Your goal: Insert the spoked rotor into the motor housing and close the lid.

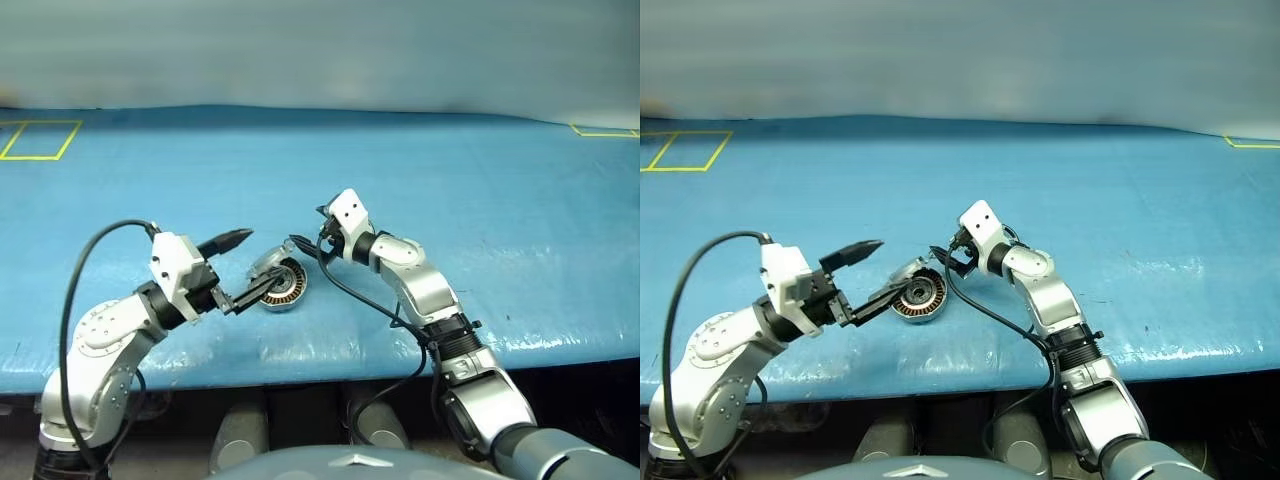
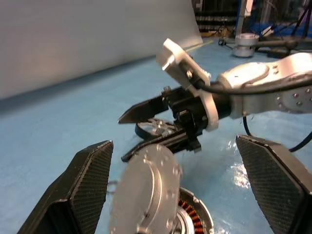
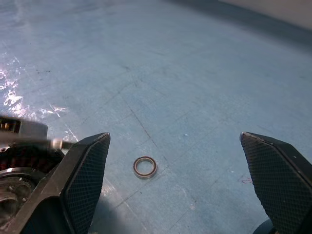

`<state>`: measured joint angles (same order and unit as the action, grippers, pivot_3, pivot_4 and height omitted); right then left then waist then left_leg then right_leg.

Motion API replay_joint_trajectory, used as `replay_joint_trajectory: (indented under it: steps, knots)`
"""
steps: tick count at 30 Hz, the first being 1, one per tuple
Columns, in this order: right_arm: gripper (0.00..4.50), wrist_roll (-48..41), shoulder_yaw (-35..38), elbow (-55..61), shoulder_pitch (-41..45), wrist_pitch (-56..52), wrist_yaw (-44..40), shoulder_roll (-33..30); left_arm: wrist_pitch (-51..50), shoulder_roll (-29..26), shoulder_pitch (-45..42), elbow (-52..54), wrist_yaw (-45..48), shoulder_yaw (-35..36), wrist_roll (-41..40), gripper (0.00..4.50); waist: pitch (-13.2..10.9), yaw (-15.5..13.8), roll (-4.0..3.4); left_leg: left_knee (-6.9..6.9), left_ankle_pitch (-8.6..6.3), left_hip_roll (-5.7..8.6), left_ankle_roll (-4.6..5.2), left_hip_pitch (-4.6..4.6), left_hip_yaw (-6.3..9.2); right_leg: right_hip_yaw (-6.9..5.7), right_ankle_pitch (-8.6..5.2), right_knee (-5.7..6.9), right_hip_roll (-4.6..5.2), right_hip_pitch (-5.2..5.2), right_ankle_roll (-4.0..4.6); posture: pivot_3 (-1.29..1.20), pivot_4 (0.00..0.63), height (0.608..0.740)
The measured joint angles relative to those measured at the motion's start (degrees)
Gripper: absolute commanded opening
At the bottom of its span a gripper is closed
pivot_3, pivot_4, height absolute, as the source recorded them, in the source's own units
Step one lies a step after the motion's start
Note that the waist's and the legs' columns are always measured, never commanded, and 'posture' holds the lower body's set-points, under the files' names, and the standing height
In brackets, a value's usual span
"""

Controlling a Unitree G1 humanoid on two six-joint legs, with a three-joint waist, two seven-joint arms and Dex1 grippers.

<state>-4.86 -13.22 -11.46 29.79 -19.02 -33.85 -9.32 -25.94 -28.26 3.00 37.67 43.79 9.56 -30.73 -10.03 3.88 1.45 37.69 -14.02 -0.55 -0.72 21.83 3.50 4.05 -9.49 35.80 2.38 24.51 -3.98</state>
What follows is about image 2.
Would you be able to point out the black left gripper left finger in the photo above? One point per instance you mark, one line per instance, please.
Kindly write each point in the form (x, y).
(83, 185)

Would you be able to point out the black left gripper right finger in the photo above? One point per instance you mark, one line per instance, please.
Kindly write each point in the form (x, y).
(273, 185)

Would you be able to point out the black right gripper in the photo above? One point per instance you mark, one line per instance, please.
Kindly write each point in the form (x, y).
(186, 107)

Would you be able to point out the black spoked rotor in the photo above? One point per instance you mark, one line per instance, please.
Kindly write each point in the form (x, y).
(159, 126)

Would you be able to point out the silver round motor lid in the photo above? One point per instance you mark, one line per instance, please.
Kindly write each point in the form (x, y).
(139, 190)

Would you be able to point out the silver motor housing copper coils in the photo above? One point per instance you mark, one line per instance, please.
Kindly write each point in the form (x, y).
(195, 214)

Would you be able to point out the dark storage rack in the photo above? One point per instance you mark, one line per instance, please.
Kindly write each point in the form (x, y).
(212, 17)

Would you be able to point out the silver round stand base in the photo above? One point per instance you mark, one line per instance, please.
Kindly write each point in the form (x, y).
(245, 40)

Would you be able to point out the black tripod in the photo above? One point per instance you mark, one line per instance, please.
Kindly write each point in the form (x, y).
(280, 44)

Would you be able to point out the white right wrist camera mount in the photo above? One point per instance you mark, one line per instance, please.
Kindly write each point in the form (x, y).
(173, 53)

